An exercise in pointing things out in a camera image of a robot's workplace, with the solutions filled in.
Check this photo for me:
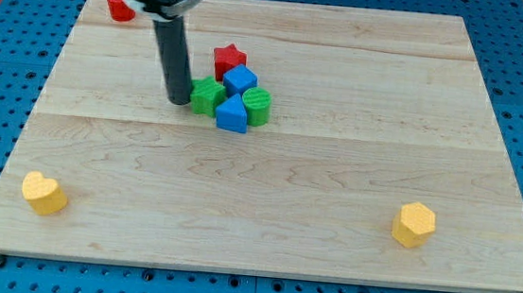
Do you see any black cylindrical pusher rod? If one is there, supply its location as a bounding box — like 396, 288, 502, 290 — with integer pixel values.
153, 16, 193, 106

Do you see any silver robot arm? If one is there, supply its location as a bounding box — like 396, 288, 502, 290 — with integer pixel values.
123, 0, 202, 106

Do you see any yellow heart block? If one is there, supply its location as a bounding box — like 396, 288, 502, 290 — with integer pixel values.
21, 171, 69, 215

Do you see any red block top left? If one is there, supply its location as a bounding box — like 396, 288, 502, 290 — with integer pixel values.
106, 0, 135, 23

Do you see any red star block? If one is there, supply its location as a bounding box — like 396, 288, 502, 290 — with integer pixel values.
213, 43, 248, 81

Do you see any green star block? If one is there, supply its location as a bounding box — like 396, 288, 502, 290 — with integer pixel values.
190, 77, 227, 118

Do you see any blue cube block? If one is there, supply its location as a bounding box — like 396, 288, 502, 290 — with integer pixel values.
222, 64, 258, 96

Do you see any blue triangle block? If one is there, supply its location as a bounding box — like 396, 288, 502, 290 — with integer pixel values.
215, 94, 248, 133

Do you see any green cylinder block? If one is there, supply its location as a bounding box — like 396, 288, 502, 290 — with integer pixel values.
242, 87, 272, 127

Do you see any wooden board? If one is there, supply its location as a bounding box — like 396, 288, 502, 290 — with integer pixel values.
0, 0, 523, 293

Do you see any yellow hexagon block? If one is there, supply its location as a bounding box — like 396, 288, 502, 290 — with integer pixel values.
391, 201, 437, 249

